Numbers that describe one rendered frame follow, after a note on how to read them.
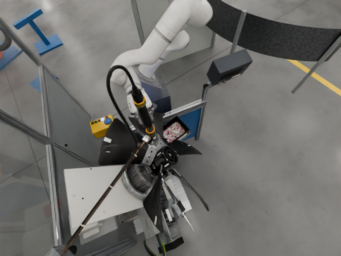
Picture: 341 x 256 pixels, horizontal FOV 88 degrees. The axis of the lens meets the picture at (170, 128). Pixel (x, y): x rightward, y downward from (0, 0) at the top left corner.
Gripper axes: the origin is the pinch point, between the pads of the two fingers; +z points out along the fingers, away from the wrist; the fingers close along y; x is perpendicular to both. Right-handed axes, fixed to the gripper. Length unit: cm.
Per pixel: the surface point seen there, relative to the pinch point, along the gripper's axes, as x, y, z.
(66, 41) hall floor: -147, 81, -316
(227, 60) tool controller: -24, -66, -35
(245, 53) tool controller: -24, -81, -36
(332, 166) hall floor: -149, -179, 58
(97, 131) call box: -42, 34, -31
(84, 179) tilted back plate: -19.0, 37.8, 6.3
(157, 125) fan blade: -31.7, -5.4, -13.3
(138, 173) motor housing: -30.6, 14.5, 11.1
